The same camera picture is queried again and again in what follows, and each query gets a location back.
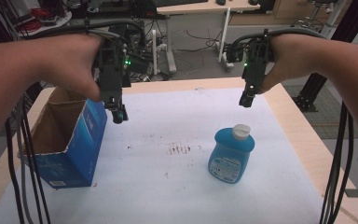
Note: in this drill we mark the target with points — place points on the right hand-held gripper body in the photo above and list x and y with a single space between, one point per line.
256 62

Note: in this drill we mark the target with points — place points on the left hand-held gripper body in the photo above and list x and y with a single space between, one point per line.
110 77

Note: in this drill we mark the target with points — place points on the blue cardboard box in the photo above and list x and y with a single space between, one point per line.
84 146

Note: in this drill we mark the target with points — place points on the blue bottle with white cap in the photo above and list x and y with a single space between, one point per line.
230 155

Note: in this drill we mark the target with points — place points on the person's right hand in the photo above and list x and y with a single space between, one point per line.
292 59

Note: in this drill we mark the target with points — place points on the person's left hand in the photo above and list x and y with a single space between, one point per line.
68 62

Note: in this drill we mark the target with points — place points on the black computer mouse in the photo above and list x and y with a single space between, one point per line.
220 2

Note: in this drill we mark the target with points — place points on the office stool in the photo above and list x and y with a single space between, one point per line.
315 14

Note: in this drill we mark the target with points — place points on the round white table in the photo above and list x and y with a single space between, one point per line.
52 23

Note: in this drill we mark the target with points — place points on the wooden desk with white legs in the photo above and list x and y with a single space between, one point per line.
199 6

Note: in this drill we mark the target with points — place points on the white table mat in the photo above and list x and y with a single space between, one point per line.
167 186

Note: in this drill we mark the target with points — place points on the white metal stand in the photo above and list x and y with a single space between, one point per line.
334 18

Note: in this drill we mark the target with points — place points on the black metal frame post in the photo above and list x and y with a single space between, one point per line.
317 84

